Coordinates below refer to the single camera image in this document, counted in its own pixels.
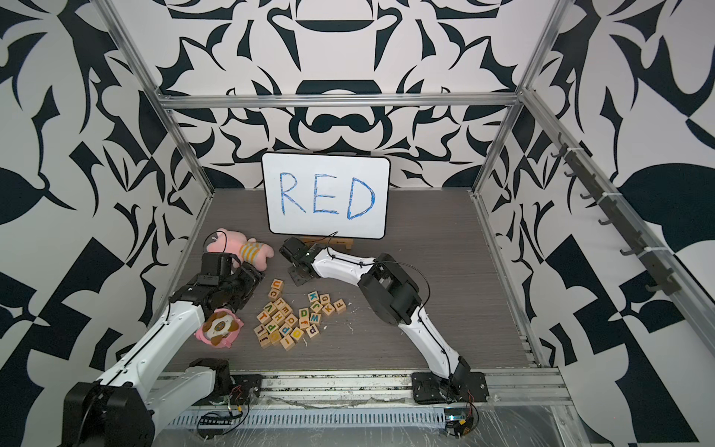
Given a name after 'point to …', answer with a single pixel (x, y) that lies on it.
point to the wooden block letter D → (303, 312)
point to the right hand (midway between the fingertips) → (301, 268)
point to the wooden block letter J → (316, 306)
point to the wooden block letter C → (274, 294)
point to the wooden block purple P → (312, 331)
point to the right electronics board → (458, 421)
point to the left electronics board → (210, 426)
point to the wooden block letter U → (277, 284)
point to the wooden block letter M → (315, 318)
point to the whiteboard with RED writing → (327, 195)
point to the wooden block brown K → (328, 308)
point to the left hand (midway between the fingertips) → (258, 275)
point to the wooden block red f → (304, 322)
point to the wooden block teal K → (313, 296)
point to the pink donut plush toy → (220, 329)
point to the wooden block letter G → (325, 299)
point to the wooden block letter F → (340, 305)
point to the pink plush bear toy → (241, 250)
